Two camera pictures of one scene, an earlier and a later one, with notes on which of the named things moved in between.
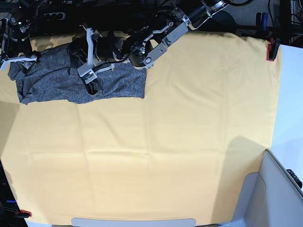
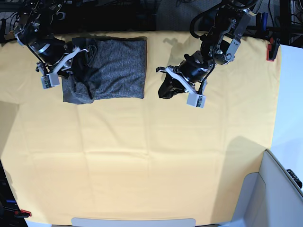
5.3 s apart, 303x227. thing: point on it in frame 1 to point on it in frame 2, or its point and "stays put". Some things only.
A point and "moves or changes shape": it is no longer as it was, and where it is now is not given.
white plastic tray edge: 85,222 stays put
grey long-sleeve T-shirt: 55,79 moves or changes shape
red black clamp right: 272,48 stays put
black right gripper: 107,43 to 194,67
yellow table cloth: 183,151 stays put
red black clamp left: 22,213 stays put
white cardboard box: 270,197 stays put
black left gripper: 20,51 to 50,50
